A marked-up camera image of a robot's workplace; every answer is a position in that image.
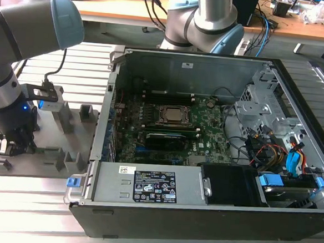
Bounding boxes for green RAM stick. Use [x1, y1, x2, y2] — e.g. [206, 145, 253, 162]
[34, 146, 62, 154]
[146, 126, 201, 139]

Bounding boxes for black RAM slot pair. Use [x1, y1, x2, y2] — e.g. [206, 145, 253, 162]
[141, 89, 198, 107]

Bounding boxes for grey parts rack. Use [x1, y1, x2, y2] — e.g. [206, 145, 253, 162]
[0, 81, 103, 183]

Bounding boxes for blue release latch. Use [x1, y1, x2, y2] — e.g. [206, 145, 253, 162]
[66, 176, 82, 189]

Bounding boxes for grey power supply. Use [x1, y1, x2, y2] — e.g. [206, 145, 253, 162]
[91, 160, 212, 211]

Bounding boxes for CPU socket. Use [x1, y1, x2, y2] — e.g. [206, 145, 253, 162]
[154, 103, 198, 128]

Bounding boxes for wooden desk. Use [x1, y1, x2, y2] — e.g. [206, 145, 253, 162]
[70, 0, 324, 60]

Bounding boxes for black graphics card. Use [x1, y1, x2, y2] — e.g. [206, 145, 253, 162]
[142, 131, 187, 154]

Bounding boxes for black power supply label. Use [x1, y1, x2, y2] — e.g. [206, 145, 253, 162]
[132, 169, 179, 205]

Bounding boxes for CPU with metal top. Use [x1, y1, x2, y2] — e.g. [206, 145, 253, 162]
[164, 107, 192, 124]

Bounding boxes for open black PC case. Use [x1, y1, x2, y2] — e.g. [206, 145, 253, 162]
[66, 44, 324, 243]

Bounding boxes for green motherboard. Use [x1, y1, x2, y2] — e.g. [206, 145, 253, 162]
[110, 89, 238, 171]

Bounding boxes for black plastic shroud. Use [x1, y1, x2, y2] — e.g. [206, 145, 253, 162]
[197, 162, 271, 211]

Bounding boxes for metal drive cage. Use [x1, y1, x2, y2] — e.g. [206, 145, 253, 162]
[232, 68, 311, 138]

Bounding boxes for white power strip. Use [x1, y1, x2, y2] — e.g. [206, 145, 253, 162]
[234, 38, 251, 57]

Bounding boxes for tall black box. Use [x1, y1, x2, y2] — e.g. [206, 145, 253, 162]
[230, 0, 261, 28]

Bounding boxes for blue disk carrier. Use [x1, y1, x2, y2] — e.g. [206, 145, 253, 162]
[258, 172, 324, 195]

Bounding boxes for silver hard disk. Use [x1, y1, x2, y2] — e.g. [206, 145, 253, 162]
[261, 184, 315, 209]

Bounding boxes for small black device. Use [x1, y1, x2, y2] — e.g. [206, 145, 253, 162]
[271, 0, 293, 18]

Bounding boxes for clear plastic bags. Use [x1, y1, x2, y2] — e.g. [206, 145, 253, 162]
[297, 0, 324, 28]

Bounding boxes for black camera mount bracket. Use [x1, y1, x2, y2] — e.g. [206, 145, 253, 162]
[23, 82, 60, 103]

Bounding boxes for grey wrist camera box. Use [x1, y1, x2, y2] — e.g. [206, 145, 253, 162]
[38, 98, 64, 113]

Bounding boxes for black camera cable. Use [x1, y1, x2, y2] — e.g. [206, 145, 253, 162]
[42, 46, 68, 90]

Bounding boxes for black looped wire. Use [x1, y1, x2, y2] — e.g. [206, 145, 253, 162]
[219, 103, 254, 165]

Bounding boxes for red yellow wire bundle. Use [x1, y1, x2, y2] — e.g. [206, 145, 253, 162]
[247, 134, 290, 171]

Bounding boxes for blue hanging cable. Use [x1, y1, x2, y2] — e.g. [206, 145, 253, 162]
[258, 14, 272, 59]

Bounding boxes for blue flat data wire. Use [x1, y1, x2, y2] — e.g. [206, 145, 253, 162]
[284, 150, 303, 180]

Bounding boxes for orange wire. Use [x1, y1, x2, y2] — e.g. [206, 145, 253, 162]
[297, 151, 310, 173]

